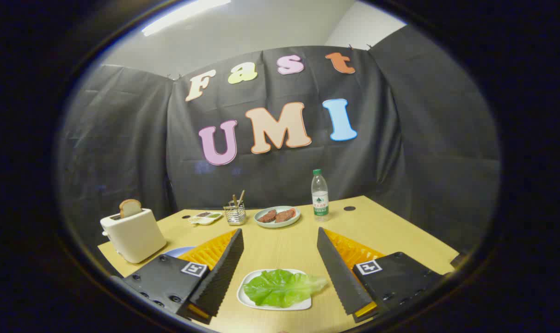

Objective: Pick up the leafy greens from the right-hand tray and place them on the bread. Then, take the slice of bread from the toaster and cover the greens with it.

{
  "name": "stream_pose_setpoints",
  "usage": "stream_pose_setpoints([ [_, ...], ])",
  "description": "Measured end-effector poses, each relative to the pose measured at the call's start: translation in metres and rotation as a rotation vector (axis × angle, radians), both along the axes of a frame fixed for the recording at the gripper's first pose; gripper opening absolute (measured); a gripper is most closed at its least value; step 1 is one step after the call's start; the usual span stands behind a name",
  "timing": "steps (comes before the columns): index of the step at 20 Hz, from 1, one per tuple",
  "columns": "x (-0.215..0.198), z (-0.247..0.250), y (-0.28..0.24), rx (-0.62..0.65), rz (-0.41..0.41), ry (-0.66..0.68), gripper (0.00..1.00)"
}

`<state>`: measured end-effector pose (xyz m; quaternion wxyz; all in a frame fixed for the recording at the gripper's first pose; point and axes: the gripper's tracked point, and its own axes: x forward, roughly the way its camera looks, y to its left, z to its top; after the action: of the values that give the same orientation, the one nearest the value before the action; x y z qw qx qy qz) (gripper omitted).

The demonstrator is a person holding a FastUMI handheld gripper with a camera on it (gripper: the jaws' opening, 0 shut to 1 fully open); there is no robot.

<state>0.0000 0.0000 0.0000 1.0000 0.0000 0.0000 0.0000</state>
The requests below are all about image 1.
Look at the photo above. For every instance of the clear water bottle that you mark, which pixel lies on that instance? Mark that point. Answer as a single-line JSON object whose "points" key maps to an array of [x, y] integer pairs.
{"points": [[320, 199]]}

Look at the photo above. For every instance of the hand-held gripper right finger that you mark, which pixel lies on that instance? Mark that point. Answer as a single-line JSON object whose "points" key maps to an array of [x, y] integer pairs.
{"points": [[340, 277]]}

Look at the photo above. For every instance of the white square plate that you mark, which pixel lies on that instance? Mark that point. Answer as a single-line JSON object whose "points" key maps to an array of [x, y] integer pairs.
{"points": [[247, 303]]}

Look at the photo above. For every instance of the pale green plate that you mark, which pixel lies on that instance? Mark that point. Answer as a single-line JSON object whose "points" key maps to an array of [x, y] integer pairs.
{"points": [[280, 224]]}

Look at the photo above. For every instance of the white toaster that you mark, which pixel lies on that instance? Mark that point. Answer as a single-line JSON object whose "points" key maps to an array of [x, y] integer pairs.
{"points": [[136, 236]]}

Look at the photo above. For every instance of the green lettuce leaf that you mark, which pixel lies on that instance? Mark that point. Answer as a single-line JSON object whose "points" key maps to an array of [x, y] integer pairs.
{"points": [[280, 289]]}

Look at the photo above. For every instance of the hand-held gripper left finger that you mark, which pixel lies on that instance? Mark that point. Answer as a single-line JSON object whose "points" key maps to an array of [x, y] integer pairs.
{"points": [[224, 273]]}

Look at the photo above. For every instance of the white condiment tray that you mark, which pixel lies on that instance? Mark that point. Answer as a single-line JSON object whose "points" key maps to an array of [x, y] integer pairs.
{"points": [[206, 218]]}

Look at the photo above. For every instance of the blue round plate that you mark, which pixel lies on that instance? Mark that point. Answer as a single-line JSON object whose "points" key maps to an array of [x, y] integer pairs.
{"points": [[178, 252]]}

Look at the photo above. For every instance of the brown meat patty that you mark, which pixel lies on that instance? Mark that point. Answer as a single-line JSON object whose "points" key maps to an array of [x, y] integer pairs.
{"points": [[267, 216], [285, 215]]}

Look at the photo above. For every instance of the black backdrop cloth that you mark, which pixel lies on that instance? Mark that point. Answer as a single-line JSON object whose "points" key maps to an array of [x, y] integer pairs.
{"points": [[122, 138]]}

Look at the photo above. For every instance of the wooden chopsticks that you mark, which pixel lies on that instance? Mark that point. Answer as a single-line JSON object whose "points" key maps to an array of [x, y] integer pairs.
{"points": [[240, 196]]}

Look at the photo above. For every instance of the plain bread slice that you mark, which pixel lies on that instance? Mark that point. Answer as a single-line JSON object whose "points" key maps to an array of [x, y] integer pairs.
{"points": [[130, 208]]}

